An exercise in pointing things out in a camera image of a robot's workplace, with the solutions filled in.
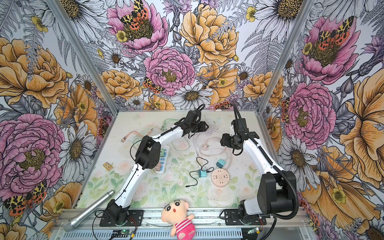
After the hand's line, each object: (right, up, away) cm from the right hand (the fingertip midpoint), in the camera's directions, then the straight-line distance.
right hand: (225, 146), depth 86 cm
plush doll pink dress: (-26, -28, -18) cm, 42 cm away
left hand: (-10, +9, +18) cm, 23 cm away
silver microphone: (-74, -33, -18) cm, 83 cm away
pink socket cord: (-3, -7, +10) cm, 13 cm away
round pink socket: (-3, -18, -1) cm, 18 cm away
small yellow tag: (-69, -13, +5) cm, 71 cm away
